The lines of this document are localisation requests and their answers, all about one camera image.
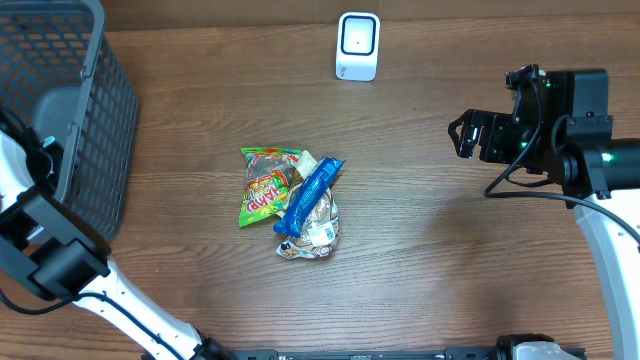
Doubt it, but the mint green tissue pack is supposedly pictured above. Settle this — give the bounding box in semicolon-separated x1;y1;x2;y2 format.
42;136;56;148

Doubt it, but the blue snack wrapper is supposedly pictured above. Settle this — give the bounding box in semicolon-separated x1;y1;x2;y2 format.
273;157;344;237

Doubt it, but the clear cookie bag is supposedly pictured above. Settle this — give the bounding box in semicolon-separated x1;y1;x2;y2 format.
276;150;340;259

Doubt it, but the green gummy candy bag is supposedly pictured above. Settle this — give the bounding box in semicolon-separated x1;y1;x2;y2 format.
238;147;302;227

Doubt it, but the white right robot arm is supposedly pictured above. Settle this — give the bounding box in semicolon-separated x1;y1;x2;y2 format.
448;64;639;359

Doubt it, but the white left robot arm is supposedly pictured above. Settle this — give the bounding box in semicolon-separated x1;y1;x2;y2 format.
1;109;228;359

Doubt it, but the white barcode scanner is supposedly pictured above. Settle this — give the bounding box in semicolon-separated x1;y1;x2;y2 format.
335;12;381;82

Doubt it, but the grey plastic mesh basket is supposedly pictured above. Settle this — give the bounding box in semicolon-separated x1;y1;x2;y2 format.
1;1;140;241

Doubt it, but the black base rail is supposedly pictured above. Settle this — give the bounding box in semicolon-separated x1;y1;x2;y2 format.
189;336;515;360

